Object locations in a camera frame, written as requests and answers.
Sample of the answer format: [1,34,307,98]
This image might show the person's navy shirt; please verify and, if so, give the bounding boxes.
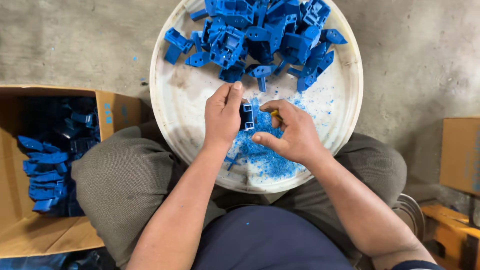
[191,205,445,270]

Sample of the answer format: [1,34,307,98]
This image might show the person's grey trousers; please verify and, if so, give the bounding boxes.
[71,122,408,269]

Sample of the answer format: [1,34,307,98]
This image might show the yellow wooden stool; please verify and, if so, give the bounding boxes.
[420,203,480,270]

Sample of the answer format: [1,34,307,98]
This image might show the blue plastic bracket part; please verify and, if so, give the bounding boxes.
[239,103,256,131]

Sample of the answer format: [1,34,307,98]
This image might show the round white plastic tray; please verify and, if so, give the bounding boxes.
[149,0,364,194]

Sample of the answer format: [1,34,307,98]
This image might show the person's left hand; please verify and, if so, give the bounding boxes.
[203,81,249,149]

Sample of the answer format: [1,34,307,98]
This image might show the plain cardboard carton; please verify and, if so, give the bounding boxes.
[439,117,480,196]

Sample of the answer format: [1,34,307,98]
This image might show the person's right hand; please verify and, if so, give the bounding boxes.
[251,99,325,166]

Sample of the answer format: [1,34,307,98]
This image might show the small blue plastic cross sprue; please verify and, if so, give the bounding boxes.
[224,153,241,171]

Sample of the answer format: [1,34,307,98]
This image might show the cardboard box of blue parts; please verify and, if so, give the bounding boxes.
[0,85,142,259]

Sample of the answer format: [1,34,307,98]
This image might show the heap of blue plastic shavings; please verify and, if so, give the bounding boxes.
[224,95,334,179]

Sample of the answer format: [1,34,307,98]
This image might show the pile of blue plastic brackets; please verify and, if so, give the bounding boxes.
[164,0,348,94]

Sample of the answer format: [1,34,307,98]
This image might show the round metal stool seat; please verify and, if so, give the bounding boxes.
[392,193,425,242]

